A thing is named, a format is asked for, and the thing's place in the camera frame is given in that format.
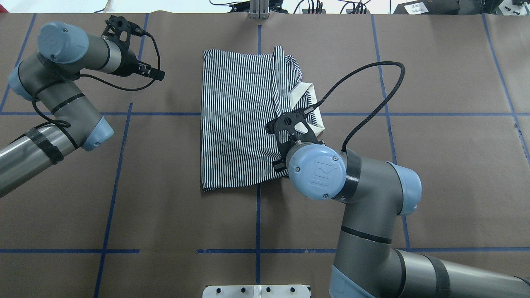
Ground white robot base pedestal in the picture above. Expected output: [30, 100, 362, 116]
[202, 284, 312, 298]

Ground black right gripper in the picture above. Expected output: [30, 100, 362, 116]
[265, 109, 324, 173]

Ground brown paper table cover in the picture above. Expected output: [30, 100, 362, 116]
[1, 12, 529, 298]

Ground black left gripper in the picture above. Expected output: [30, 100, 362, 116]
[101, 16, 165, 81]

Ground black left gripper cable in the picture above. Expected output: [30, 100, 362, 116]
[31, 27, 161, 129]

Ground aluminium frame post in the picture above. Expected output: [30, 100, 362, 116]
[248, 0, 270, 19]

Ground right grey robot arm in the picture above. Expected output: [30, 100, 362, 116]
[265, 109, 530, 298]

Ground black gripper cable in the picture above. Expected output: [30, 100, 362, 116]
[304, 61, 405, 153]
[31, 27, 161, 129]

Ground navy white striped polo shirt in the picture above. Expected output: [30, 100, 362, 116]
[201, 45, 317, 191]

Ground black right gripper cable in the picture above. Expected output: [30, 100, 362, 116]
[304, 61, 405, 153]

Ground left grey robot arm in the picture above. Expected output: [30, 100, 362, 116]
[0, 15, 165, 197]

